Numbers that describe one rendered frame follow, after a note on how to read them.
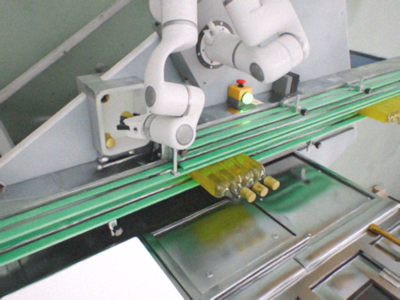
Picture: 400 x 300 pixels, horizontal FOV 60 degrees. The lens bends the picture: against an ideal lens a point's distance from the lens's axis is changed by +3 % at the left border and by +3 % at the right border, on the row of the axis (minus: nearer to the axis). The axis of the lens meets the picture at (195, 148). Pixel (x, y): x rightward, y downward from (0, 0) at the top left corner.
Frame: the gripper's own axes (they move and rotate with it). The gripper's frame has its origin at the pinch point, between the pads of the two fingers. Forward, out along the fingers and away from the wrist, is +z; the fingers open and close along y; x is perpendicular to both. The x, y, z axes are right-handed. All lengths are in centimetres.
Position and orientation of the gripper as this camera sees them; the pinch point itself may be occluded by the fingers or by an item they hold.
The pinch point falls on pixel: (130, 120)
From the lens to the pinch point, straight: 103.1
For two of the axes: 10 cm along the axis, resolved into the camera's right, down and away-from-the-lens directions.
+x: -1.2, -9.5, -3.0
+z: -5.8, -1.8, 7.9
